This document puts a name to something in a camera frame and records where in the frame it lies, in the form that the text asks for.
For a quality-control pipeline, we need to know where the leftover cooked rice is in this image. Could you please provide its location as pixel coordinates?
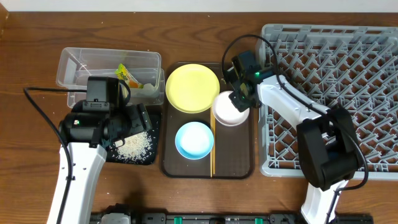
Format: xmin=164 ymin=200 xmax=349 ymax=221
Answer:
xmin=110 ymin=132 xmax=154 ymax=164

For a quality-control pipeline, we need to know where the white tissue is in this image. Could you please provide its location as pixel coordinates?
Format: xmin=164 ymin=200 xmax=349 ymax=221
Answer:
xmin=142 ymin=83 xmax=158 ymax=96

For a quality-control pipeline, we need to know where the green snack wrapper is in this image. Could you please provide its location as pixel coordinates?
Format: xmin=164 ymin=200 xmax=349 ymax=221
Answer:
xmin=115 ymin=63 xmax=144 ymax=89

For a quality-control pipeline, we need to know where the yellow plate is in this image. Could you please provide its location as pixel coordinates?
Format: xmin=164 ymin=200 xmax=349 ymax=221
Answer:
xmin=165 ymin=63 xmax=220 ymax=113

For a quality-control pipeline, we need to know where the light blue bowl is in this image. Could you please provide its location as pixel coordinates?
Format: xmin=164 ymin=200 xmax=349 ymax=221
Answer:
xmin=175 ymin=121 xmax=213 ymax=160

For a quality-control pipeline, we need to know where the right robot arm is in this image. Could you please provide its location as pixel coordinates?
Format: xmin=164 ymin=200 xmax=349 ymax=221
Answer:
xmin=223 ymin=51 xmax=364 ymax=223

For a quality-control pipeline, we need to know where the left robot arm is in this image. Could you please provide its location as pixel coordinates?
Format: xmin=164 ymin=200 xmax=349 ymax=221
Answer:
xmin=47 ymin=76 xmax=152 ymax=223

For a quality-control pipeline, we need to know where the black waste tray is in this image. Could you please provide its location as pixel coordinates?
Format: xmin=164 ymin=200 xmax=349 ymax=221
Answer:
xmin=70 ymin=103 xmax=162 ymax=166

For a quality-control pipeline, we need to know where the grey plastic dishwasher rack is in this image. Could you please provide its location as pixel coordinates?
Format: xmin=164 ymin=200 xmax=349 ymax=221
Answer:
xmin=256 ymin=24 xmax=397 ymax=180

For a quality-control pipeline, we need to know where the lower clear plastic bin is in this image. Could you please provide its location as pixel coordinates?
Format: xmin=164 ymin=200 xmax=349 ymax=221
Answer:
xmin=76 ymin=68 xmax=165 ymax=105

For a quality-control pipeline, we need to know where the clear plastic bin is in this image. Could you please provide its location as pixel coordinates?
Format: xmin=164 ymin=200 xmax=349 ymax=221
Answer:
xmin=56 ymin=47 xmax=164 ymax=97
xmin=76 ymin=68 xmax=165 ymax=105

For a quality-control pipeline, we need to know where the dark brown serving tray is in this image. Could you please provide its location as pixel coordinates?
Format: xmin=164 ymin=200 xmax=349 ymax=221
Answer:
xmin=159 ymin=62 xmax=255 ymax=180

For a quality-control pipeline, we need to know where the upper clear plastic bin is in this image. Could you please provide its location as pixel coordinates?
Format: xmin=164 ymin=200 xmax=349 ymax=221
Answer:
xmin=56 ymin=47 xmax=164 ymax=97

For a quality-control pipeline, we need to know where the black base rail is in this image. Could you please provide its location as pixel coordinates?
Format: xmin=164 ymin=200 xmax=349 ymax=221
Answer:
xmin=90 ymin=203 xmax=374 ymax=224

